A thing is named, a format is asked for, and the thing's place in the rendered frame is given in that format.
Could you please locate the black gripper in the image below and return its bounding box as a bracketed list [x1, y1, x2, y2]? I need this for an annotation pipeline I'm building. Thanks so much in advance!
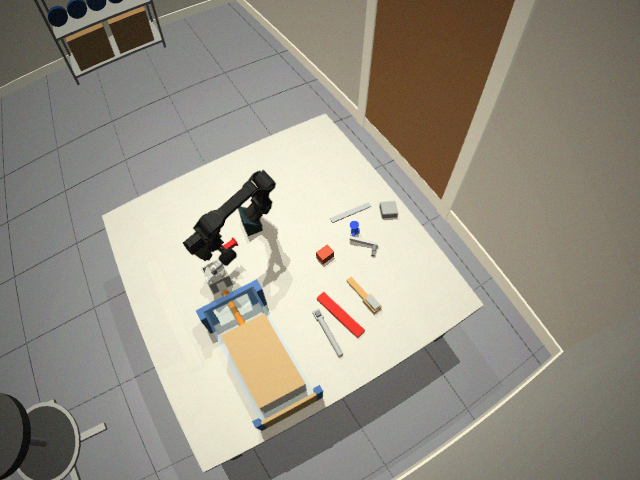
[208, 234, 237, 266]

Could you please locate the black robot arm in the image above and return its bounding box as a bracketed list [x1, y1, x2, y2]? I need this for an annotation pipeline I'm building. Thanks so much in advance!
[183, 169, 277, 261]

